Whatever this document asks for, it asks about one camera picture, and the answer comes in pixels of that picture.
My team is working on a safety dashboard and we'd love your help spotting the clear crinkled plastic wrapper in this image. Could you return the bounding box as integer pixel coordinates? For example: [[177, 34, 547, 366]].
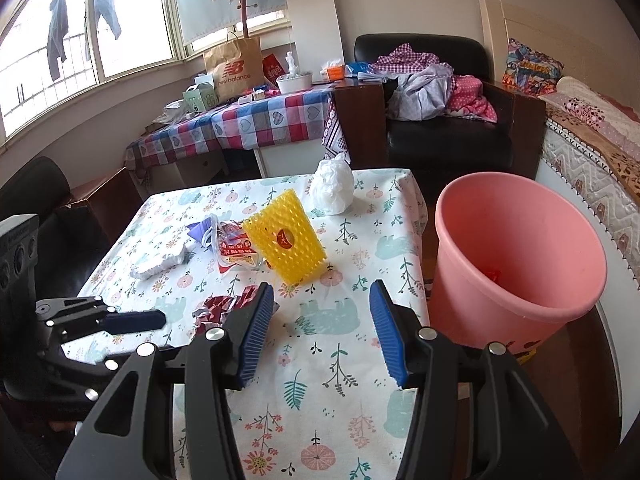
[[212, 215, 263, 273]]

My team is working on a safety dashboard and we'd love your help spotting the pink dotted garment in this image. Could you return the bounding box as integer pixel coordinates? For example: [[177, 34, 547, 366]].
[[445, 74, 498, 123]]

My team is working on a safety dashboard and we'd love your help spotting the checked tablecloth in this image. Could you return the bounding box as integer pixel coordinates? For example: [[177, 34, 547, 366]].
[[124, 85, 338, 171]]

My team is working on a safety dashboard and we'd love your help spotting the yellow foam net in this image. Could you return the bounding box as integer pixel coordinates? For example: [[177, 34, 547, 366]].
[[242, 188, 328, 285]]

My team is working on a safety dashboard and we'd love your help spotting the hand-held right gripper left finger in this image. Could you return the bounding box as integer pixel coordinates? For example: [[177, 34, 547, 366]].
[[55, 282, 276, 480]]

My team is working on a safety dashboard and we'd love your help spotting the dark hanging garment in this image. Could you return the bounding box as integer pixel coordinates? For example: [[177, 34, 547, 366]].
[[92, 0, 122, 40], [46, 0, 70, 81]]

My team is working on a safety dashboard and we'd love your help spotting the colourful pillow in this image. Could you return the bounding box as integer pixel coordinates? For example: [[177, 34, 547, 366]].
[[502, 37, 565, 97]]

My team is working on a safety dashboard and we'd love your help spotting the grey garment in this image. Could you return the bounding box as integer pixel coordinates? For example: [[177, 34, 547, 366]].
[[387, 62, 453, 121]]

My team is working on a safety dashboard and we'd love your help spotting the white bowl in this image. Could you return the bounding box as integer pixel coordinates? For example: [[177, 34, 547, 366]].
[[276, 71, 313, 94]]

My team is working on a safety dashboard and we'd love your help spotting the pink patchwork quilt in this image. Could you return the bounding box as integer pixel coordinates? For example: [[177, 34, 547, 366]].
[[555, 76, 640, 136]]

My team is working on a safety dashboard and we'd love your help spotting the floral tablecloth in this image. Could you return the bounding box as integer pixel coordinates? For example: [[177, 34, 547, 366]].
[[75, 167, 433, 480]]

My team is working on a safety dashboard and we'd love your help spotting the wooden coat rack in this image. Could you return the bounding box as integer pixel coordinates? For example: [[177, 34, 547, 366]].
[[239, 0, 261, 41]]

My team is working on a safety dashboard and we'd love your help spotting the pale green box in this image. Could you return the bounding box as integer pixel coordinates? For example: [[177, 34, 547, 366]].
[[182, 85, 218, 112]]

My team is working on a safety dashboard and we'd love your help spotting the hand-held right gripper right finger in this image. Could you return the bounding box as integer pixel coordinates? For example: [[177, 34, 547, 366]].
[[369, 280, 583, 480]]

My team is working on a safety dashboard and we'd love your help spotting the purple patterned cloth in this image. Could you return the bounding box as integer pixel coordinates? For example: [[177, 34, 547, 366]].
[[322, 97, 351, 163]]

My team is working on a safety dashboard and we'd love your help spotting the purple plastic piece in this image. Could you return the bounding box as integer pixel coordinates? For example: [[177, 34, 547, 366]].
[[187, 216, 218, 250]]

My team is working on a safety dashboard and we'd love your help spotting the brown leaf blanket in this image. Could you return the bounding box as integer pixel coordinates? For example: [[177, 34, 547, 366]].
[[547, 105, 640, 206]]

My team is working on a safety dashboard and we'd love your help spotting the cartoon print wrapper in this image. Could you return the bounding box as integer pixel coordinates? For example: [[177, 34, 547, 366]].
[[192, 284, 261, 338]]

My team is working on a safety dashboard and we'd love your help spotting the black armchair with wooden arms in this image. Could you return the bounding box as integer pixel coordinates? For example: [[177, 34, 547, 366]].
[[0, 156, 143, 311], [334, 34, 547, 181]]

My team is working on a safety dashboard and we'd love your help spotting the grey plastic bag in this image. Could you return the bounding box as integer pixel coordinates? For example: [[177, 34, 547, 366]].
[[152, 100, 188, 126]]

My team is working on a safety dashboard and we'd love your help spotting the purple plaid shirt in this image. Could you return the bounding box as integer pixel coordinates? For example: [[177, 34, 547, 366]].
[[372, 44, 436, 73]]

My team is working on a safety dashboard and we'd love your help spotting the white foam net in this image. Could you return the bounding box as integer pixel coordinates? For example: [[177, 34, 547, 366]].
[[130, 242, 187, 281]]

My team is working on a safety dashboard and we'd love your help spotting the red gift bag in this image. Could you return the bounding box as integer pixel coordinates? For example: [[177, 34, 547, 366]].
[[262, 54, 282, 86]]

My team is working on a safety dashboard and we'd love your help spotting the pink plastic bin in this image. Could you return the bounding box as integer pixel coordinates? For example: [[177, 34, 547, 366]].
[[429, 171, 608, 361]]

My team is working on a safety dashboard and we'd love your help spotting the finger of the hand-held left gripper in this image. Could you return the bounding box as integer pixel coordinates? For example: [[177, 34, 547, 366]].
[[34, 296, 167, 343], [47, 337, 146, 406]]

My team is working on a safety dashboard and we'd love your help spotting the bed with wooden headboard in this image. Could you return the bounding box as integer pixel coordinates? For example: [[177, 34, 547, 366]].
[[479, 0, 640, 291]]

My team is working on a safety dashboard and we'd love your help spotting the window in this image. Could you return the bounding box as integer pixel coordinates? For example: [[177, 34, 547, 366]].
[[0, 0, 291, 151]]

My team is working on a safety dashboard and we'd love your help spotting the white plastic bag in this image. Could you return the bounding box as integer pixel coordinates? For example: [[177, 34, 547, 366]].
[[308, 152, 355, 216]]

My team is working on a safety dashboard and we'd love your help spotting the brown paper bag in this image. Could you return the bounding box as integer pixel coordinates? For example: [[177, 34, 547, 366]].
[[202, 32, 265, 101]]

